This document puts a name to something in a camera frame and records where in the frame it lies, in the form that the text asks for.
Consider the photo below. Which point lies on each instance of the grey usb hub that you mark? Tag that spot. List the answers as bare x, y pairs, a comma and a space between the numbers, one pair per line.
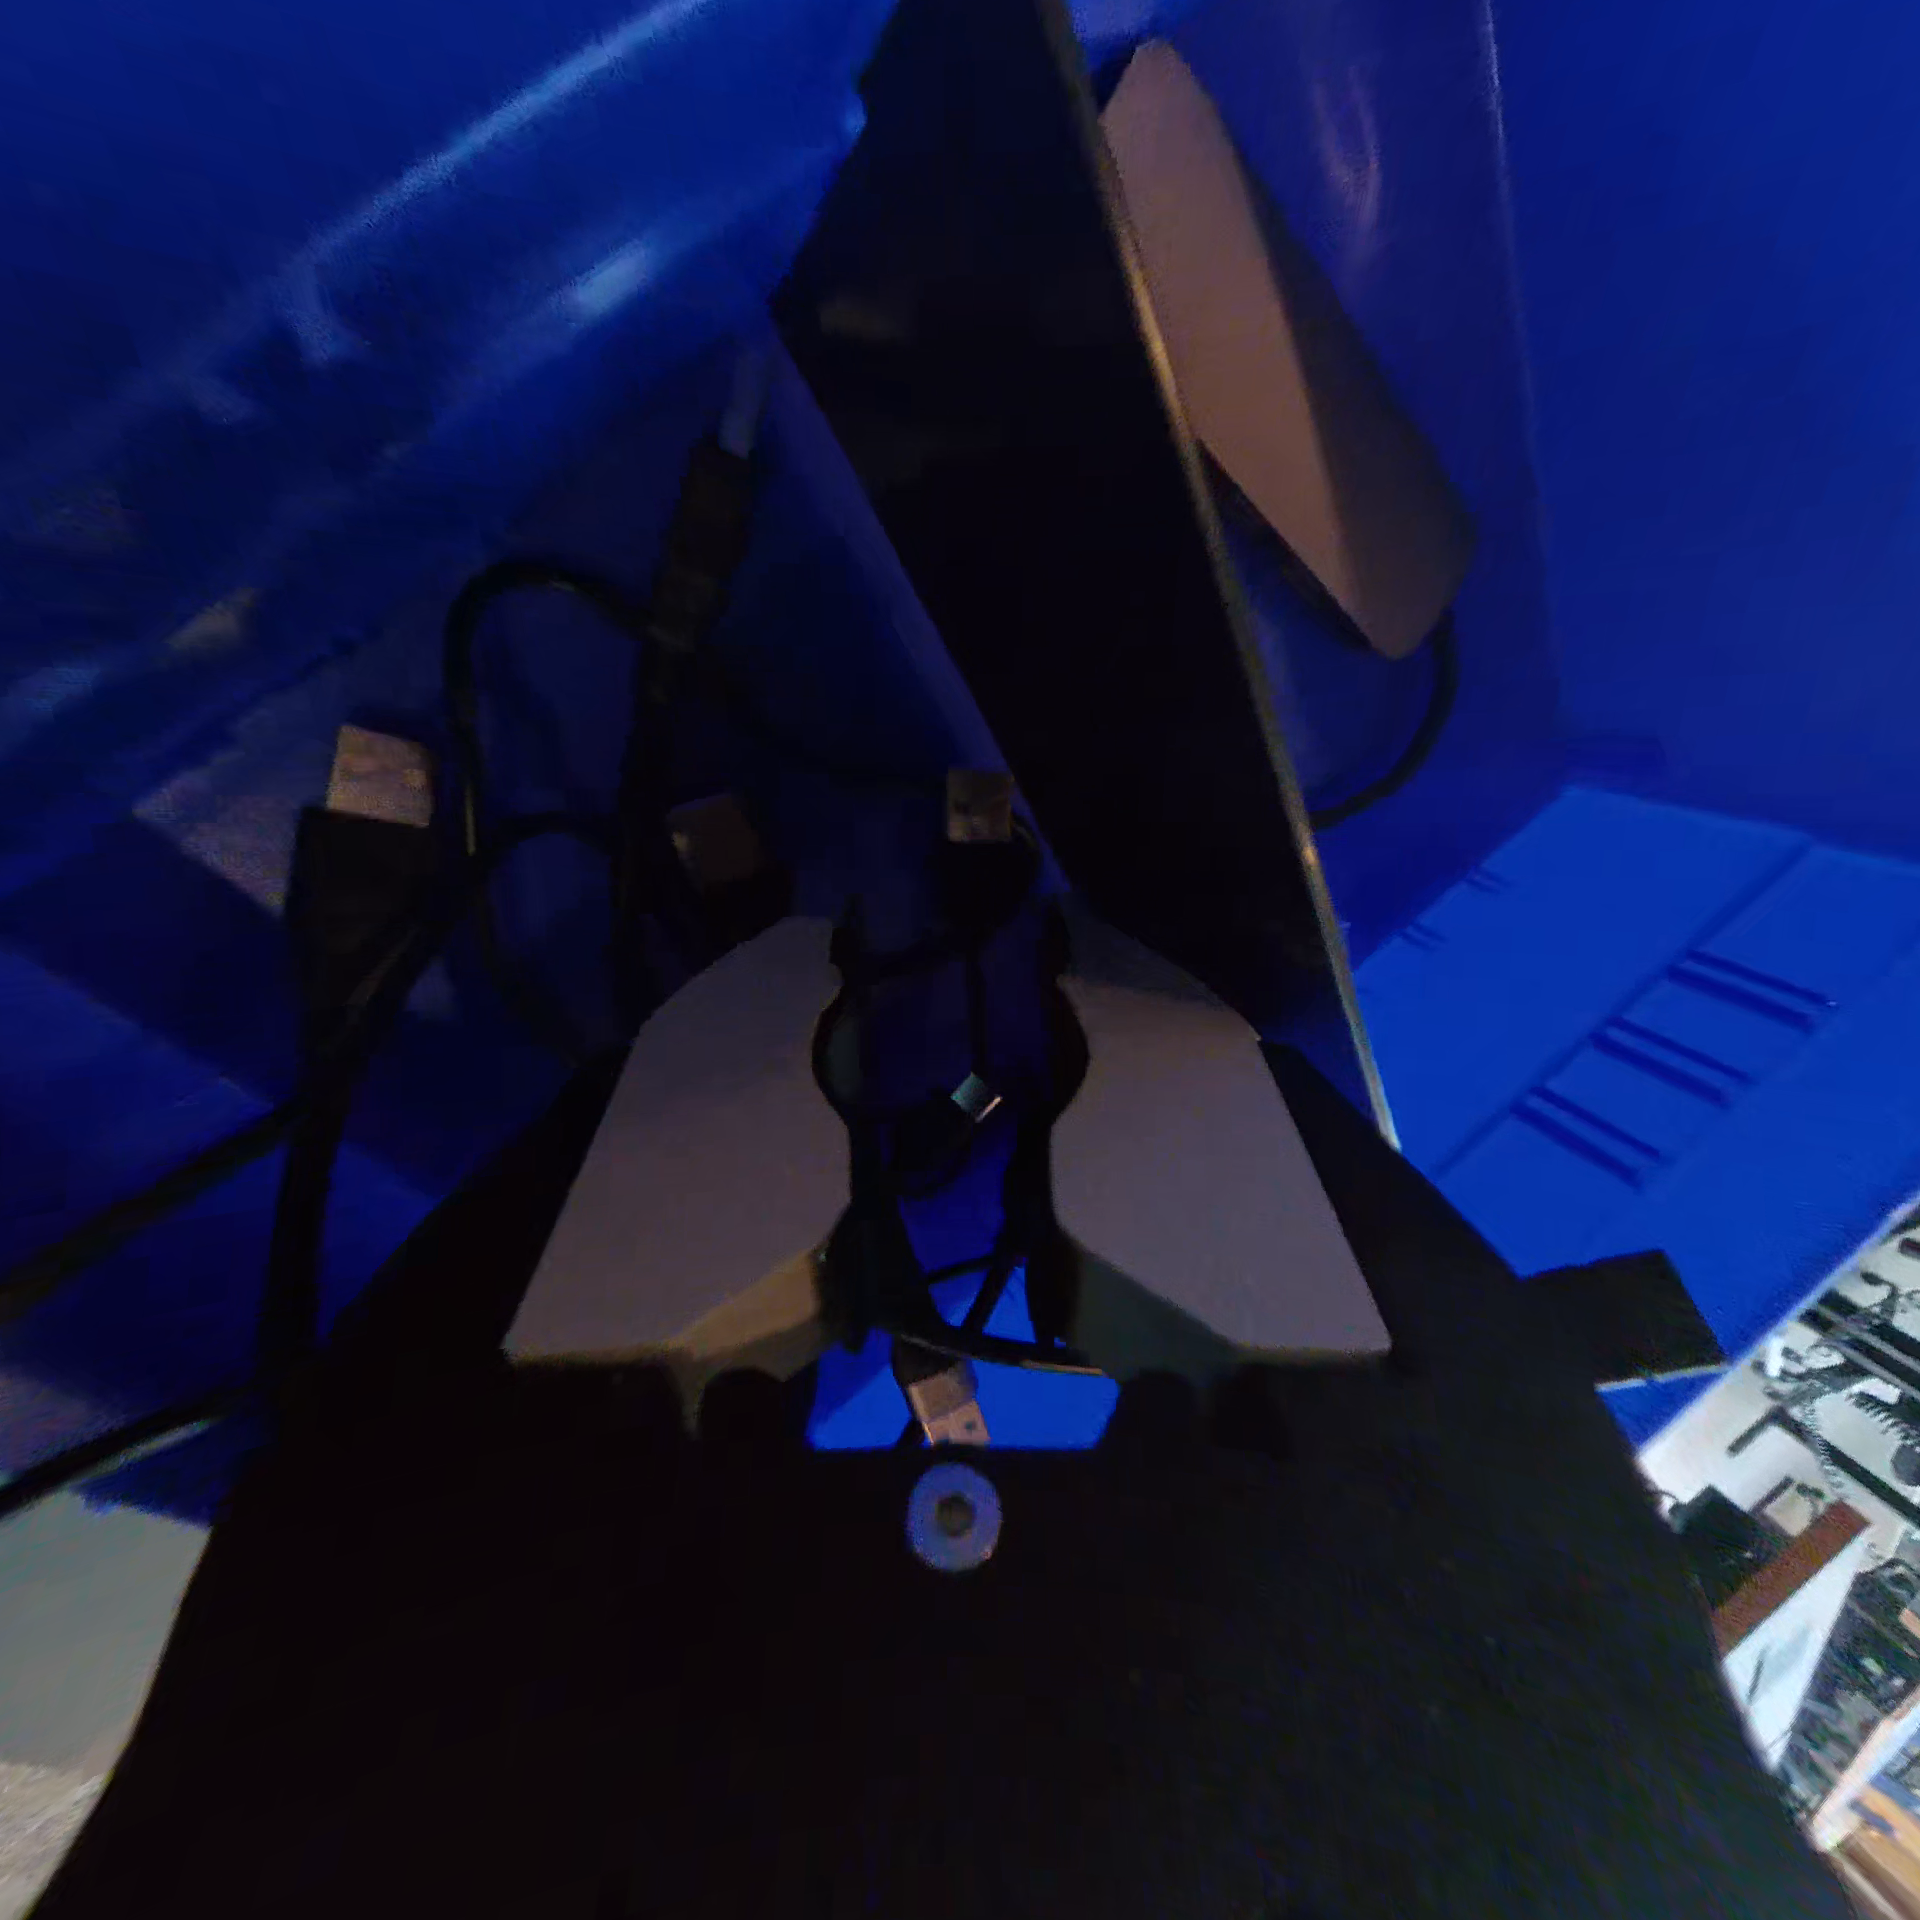
1290, 374

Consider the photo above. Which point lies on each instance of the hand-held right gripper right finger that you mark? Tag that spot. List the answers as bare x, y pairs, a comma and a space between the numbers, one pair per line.
1216, 1185

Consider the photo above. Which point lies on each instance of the blue plastic bin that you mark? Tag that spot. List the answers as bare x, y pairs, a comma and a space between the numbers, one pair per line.
1652, 449

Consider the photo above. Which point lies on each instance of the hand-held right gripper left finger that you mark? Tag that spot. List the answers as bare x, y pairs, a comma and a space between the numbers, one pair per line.
690, 1185

